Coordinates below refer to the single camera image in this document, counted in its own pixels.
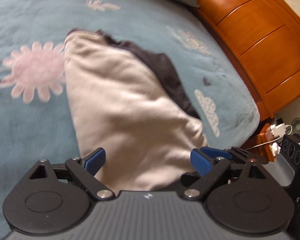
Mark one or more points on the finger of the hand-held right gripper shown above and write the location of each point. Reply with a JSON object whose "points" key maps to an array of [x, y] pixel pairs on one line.
{"points": [[189, 178], [214, 152]]}

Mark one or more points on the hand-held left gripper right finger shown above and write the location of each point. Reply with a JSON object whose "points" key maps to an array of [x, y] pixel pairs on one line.
{"points": [[201, 163]]}

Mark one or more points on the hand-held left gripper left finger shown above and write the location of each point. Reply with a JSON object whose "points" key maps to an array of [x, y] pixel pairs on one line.
{"points": [[96, 158]]}

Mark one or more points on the beige and brown sweatshirt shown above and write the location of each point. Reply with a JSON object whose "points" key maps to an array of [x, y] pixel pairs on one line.
{"points": [[130, 110]]}

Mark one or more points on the white charger plug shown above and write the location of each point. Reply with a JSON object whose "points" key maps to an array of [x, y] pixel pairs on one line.
{"points": [[274, 148], [278, 129]]}

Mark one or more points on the small grey desk fan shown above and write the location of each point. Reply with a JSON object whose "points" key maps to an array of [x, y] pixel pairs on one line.
{"points": [[297, 125]]}

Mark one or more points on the bed with teal printed sheet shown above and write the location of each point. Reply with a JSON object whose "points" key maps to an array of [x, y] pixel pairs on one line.
{"points": [[35, 117]]}

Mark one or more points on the wooden headboard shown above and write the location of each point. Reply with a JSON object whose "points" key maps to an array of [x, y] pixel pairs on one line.
{"points": [[259, 42]]}

